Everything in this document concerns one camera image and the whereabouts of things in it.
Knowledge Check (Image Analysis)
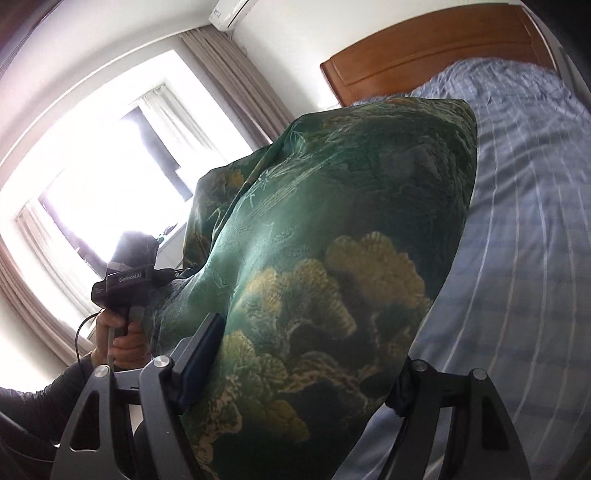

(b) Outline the person's left hand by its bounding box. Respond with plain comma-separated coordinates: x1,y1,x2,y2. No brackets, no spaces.
90,310,151,370

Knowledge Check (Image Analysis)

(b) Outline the green patterned silk garment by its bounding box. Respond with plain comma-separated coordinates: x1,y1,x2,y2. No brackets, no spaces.
142,98,477,479

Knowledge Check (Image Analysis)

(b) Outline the blue checked bed cover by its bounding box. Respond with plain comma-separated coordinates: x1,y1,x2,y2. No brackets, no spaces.
337,57,591,480

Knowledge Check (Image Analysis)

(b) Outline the left forearm dark sleeve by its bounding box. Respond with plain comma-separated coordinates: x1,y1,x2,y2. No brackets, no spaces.
1,355,94,456

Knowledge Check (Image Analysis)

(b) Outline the beige window curtain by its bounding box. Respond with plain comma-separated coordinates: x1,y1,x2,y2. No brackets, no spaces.
180,26,294,147

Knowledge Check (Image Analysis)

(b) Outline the brown wooden headboard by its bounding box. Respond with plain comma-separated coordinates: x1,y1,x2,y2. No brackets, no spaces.
321,3,557,106

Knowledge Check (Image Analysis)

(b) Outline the white wall air conditioner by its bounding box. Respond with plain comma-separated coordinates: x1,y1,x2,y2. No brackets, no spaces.
208,0,257,32

